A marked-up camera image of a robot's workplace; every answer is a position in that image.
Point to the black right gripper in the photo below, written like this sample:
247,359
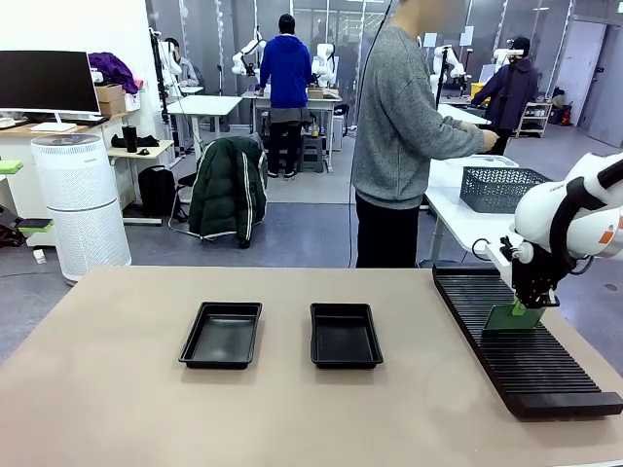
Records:
533,272

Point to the green perforated circuit board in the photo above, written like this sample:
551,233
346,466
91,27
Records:
501,321

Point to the black plastic ESD tray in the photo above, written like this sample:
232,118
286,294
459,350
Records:
219,338
345,338

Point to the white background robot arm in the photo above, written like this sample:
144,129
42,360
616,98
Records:
323,61
501,56
174,65
243,56
450,61

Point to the person's left forearm grey sleeve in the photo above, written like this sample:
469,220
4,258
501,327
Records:
457,120

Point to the person's right forearm grey sleeve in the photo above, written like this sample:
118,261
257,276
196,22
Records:
457,143

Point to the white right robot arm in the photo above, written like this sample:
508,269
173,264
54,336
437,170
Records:
545,214

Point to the person's right hand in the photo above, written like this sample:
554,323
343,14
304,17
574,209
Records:
489,140

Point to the black slotted board rack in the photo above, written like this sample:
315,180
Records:
535,360

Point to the grey plastic basket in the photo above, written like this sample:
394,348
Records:
496,192

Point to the white side table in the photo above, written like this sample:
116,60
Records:
452,209

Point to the red container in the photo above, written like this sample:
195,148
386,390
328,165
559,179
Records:
566,118

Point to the white storage shelf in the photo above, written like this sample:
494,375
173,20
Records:
535,112

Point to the person in navy hoodie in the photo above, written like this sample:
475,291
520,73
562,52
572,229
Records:
511,92

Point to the yellow bin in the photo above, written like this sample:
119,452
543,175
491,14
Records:
477,89

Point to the person in grey sweater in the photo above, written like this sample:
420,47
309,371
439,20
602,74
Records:
394,121

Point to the grey step stool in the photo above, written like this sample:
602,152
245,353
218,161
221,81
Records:
311,155

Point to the yellow bottle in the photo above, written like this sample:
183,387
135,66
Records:
315,131

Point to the white paper sign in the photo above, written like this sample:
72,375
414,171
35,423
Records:
466,36
429,40

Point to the white background work table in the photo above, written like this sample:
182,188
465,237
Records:
321,99

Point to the small cardboard box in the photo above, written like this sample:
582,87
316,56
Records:
315,93

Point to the dark green striped jacket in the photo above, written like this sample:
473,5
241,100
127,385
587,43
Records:
219,194

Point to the person in blue hoodie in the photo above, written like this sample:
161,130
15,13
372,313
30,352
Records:
284,73

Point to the black metal chair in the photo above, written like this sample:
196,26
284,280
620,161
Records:
184,180

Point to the white standing desk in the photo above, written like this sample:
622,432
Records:
204,104

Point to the black backpack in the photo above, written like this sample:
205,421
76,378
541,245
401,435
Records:
156,192

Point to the small wooden desk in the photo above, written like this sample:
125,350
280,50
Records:
163,146

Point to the seated person in grey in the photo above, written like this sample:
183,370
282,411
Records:
190,75

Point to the black cloth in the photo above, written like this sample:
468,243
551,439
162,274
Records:
146,141

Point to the black tumbler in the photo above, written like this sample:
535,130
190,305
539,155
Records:
130,138

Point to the white box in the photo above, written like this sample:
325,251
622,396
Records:
132,101

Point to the brown cardboard box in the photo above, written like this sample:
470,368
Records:
109,92
113,108

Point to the white cylindrical air purifier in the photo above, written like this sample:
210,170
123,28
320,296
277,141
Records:
78,194

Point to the black keyboard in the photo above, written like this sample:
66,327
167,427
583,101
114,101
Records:
87,118

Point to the purple cloth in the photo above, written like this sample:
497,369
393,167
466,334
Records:
112,68

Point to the small white floor object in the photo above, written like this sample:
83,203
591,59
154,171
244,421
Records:
40,256

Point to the green topped pad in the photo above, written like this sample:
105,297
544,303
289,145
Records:
36,225
10,166

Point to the black monitor white stand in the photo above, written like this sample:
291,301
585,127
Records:
46,80

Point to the wooden top office desk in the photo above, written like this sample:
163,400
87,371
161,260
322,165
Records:
14,130

